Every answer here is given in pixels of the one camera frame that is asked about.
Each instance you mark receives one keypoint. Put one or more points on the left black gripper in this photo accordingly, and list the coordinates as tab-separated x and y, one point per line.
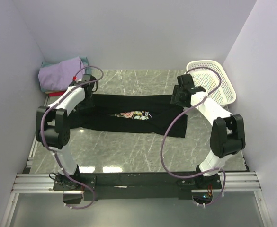
82	107

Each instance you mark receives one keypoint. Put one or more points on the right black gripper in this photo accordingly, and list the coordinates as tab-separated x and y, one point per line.
176	99

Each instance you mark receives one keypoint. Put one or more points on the black floral print t shirt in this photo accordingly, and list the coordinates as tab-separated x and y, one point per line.
132	114

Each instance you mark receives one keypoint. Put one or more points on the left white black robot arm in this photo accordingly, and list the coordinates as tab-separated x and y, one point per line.
53	127

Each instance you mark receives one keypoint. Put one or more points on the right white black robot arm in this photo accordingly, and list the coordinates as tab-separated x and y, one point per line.
227	134

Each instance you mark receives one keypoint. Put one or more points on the folded teal t shirt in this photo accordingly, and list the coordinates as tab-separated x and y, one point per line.
87	61

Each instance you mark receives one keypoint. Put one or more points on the folded lilac t shirt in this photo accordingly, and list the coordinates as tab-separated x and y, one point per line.
60	75

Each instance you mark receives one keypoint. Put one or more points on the folded red t shirt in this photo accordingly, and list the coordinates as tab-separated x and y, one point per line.
56	93

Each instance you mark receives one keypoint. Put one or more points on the white perforated plastic basket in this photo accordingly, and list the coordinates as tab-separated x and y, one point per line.
210	74

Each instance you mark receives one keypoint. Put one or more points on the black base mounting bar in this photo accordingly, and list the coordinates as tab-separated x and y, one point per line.
106	186

